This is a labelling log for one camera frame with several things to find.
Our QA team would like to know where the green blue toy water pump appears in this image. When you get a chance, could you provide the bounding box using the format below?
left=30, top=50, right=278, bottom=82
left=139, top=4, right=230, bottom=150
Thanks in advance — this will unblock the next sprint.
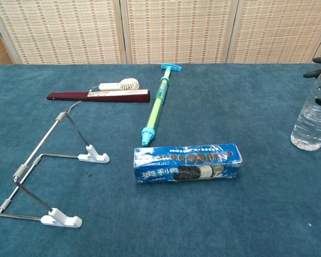
left=141, top=64, right=182, bottom=147

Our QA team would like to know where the blue table cloth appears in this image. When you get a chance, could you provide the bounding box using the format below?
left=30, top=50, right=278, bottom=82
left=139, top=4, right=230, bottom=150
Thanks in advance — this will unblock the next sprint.
left=0, top=63, right=321, bottom=257

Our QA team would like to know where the dark red folded fan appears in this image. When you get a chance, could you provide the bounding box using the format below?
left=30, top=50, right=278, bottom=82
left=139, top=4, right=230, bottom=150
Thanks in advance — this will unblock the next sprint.
left=46, top=89, right=151, bottom=104

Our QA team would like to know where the blue cookie box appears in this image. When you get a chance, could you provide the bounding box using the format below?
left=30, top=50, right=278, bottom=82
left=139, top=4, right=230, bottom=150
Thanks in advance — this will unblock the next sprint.
left=133, top=143, right=243, bottom=185

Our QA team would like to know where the white handheld fan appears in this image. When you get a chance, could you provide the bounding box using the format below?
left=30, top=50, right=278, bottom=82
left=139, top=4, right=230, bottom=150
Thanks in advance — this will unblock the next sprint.
left=66, top=77, right=140, bottom=113

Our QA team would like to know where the transparent water bottle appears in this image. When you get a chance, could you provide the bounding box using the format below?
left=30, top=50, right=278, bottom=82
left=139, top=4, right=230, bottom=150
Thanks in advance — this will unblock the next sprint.
left=291, top=60, right=321, bottom=152

